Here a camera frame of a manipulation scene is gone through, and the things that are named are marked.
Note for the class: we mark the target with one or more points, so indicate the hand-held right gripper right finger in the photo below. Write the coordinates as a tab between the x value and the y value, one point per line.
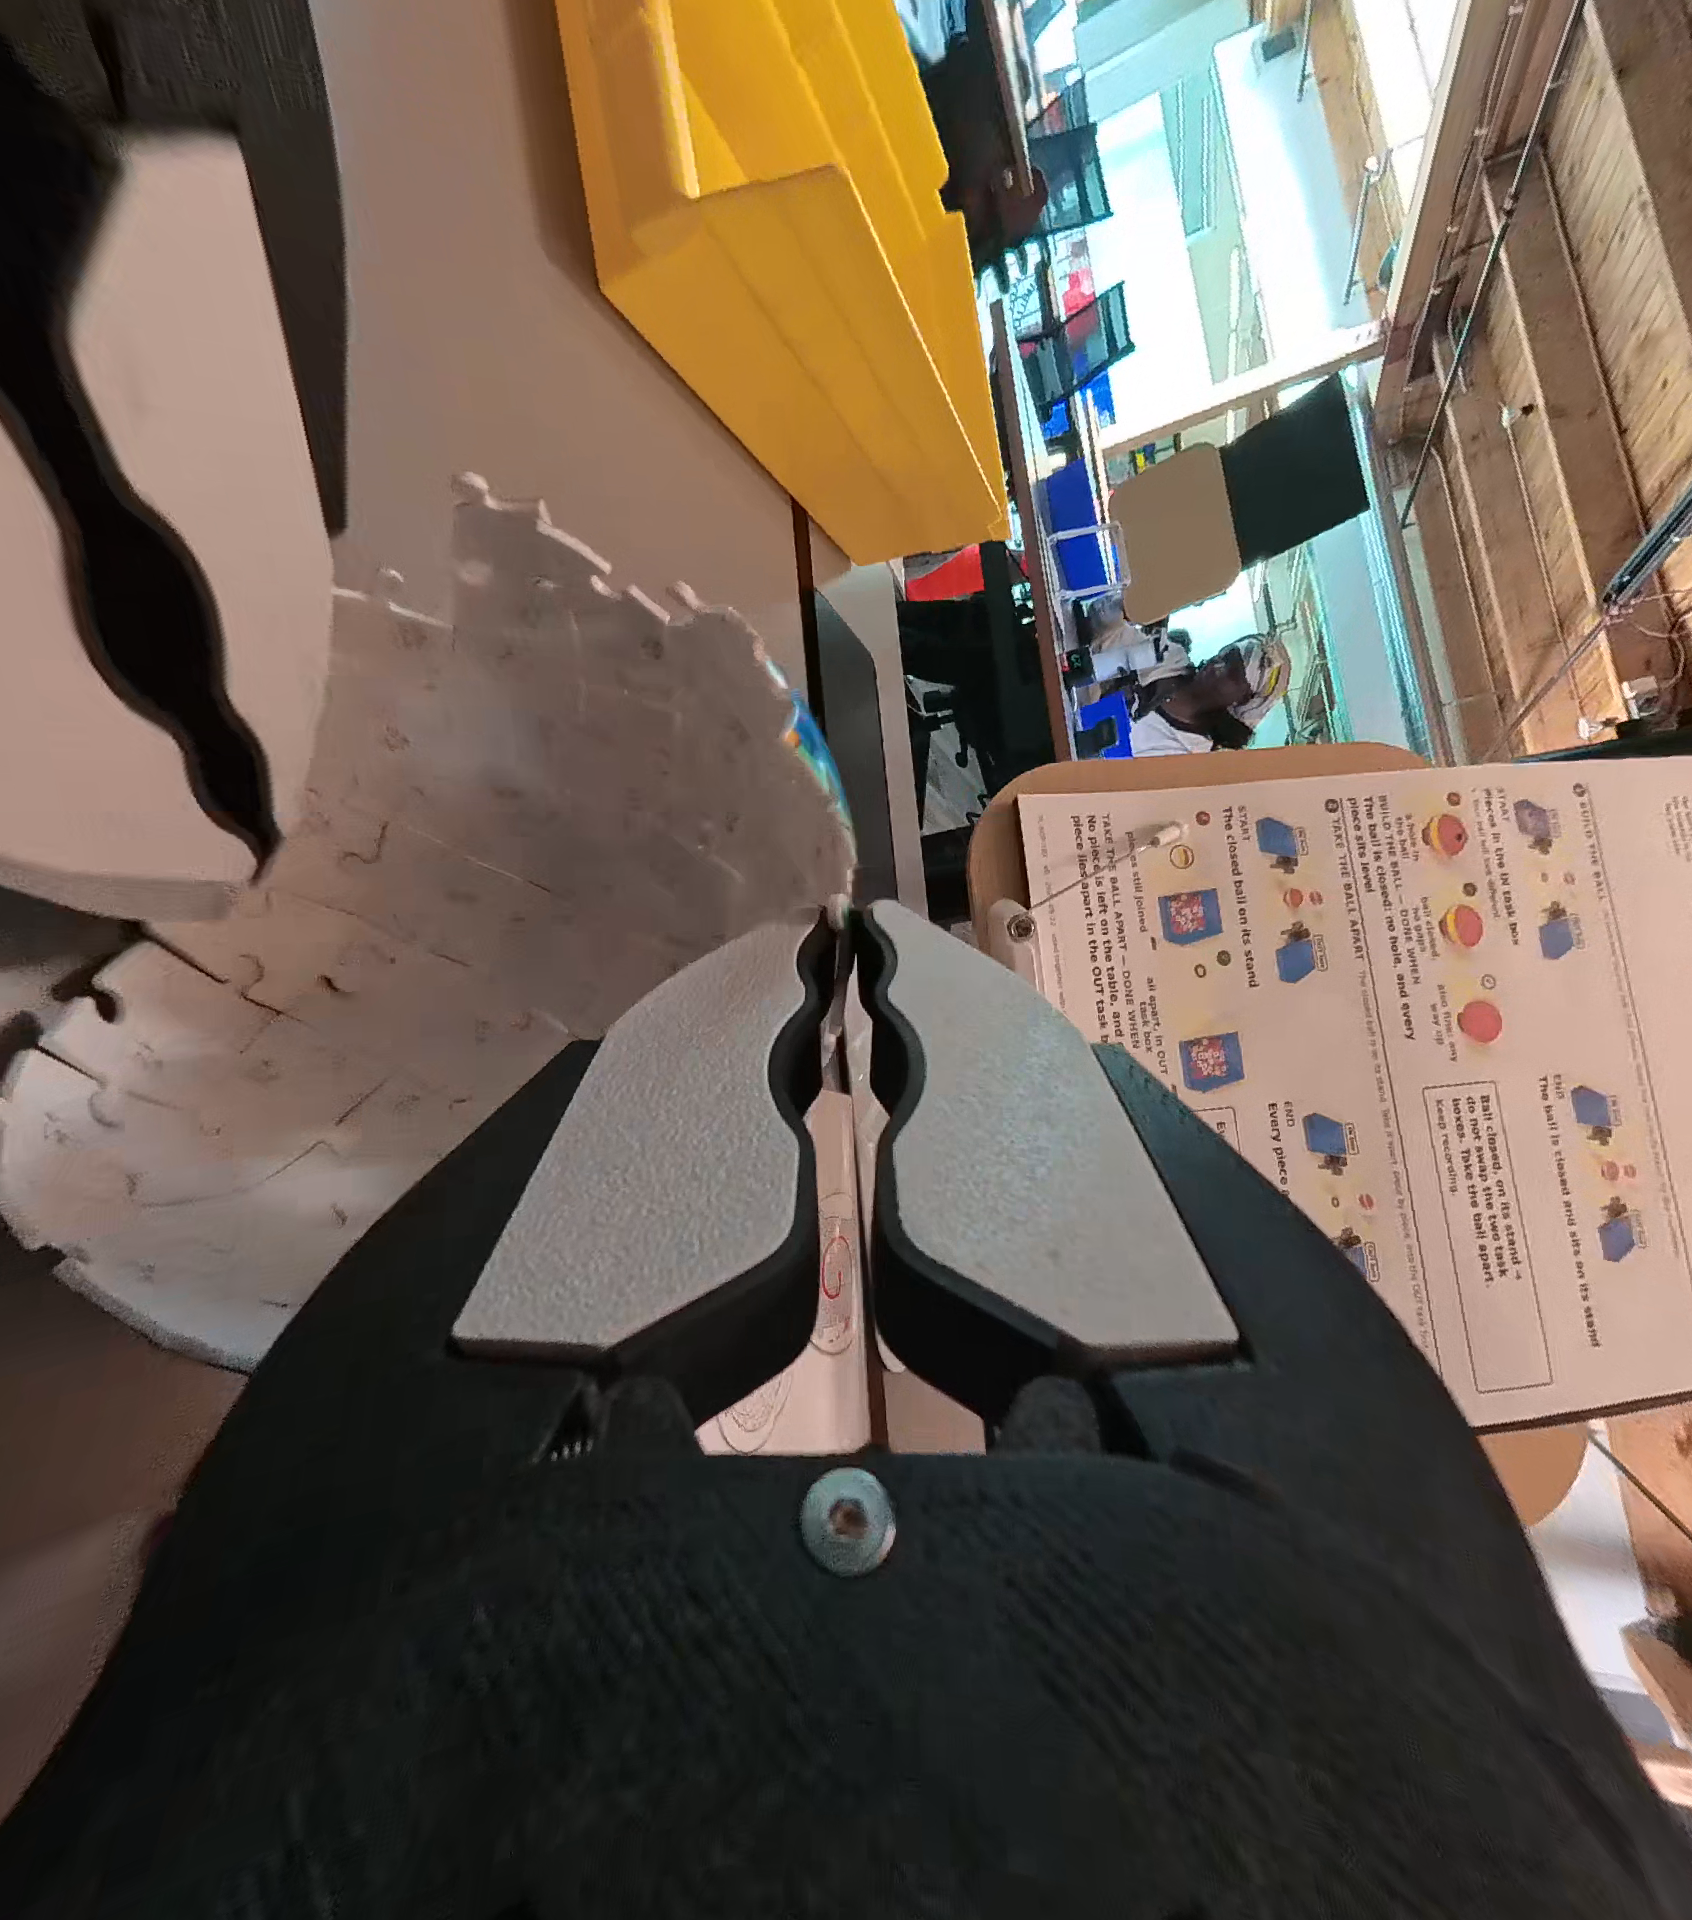
1041	1185

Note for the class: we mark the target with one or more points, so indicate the wooden instruction board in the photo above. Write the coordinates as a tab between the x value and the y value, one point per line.
1528	1463

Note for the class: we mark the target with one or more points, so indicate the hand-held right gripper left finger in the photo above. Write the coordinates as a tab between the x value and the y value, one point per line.
637	1185

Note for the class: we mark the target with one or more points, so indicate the yellow plastic bin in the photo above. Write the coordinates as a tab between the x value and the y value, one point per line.
786	300

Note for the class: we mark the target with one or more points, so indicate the white folded instruction leaflet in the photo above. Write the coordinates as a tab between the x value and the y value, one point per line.
836	1185

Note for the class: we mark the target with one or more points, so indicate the partly built puzzle ball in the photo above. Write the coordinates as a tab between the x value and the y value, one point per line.
485	839

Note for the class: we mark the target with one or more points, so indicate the printed instruction sheet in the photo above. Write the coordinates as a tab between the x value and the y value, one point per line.
1387	1125

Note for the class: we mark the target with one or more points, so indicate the small wooden background board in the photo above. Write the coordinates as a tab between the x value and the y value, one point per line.
1175	534

